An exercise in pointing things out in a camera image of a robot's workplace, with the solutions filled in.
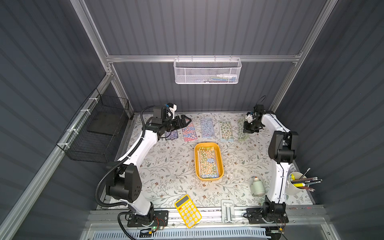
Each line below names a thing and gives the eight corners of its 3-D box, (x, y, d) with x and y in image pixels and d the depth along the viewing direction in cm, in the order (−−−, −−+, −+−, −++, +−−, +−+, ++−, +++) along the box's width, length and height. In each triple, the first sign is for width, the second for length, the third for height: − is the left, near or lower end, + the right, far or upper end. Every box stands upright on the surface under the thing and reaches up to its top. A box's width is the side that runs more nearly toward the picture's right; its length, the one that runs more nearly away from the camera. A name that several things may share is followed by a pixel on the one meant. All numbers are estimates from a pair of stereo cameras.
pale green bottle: (252, 197, 82) (256, 193, 76) (248, 181, 87) (252, 176, 81) (261, 197, 82) (267, 193, 76) (257, 181, 87) (262, 176, 81)
